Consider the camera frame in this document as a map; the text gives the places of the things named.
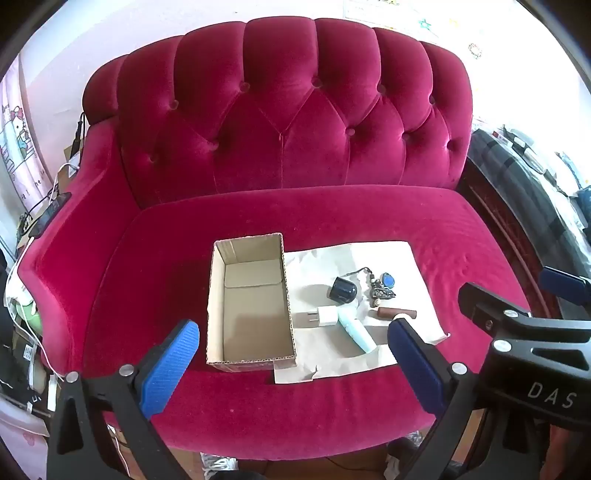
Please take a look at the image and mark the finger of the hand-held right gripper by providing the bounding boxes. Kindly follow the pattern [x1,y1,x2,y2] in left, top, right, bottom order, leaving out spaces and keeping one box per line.
[458,282,591,344]
[539,266,591,306]

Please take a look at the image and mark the light blue tube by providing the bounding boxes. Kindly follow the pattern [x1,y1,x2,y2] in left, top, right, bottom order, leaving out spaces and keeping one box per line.
[338,305,377,354]

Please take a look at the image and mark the grey striped bedding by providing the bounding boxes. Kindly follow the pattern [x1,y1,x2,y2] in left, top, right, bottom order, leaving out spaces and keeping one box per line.
[467,128,591,287]

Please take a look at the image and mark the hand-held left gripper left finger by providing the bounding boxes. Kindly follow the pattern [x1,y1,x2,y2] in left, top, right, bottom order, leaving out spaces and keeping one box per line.
[46,319,200,480]

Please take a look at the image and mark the cardboard box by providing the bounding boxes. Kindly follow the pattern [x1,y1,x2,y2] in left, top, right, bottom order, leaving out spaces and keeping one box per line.
[205,232,297,374]

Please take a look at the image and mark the cartoon print curtain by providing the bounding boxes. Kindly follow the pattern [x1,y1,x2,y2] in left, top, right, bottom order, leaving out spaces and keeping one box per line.
[0,55,51,259]

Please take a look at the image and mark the black car key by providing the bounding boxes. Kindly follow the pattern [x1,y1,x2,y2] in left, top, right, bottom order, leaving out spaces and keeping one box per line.
[327,275,359,305]

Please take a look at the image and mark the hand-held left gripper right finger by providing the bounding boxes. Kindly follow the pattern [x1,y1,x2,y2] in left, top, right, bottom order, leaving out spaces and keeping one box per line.
[388,318,548,480]

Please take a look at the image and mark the keychain with blue tag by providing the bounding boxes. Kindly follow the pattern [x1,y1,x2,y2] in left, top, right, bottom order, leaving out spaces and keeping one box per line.
[349,265,398,309]

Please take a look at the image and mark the beige paper sheet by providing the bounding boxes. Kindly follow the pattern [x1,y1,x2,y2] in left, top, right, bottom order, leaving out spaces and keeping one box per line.
[272,240,451,385]

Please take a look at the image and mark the white cable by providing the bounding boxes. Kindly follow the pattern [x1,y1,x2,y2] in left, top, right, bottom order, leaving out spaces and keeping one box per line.
[4,231,63,384]

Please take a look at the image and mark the dark wooden bed frame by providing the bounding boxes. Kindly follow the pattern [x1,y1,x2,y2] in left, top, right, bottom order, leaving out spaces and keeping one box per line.
[456,157,571,321]

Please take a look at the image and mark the red tufted velvet sofa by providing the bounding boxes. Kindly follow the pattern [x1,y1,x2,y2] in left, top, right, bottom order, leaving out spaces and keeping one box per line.
[18,16,532,462]

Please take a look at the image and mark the white charger plug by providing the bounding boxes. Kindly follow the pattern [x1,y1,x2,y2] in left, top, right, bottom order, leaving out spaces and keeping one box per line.
[302,307,340,328]

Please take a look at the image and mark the brown cylinder case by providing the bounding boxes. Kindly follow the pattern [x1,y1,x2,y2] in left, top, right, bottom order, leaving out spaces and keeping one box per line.
[376,305,419,320]

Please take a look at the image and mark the black cable plug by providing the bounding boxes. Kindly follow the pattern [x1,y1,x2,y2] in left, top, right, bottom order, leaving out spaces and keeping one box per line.
[71,112,88,154]

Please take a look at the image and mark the black power strip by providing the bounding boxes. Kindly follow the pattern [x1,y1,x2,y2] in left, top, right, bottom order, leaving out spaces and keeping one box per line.
[28,191,72,236]

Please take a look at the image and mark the wall stickers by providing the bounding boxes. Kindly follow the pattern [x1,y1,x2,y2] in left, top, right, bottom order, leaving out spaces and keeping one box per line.
[344,0,485,58]

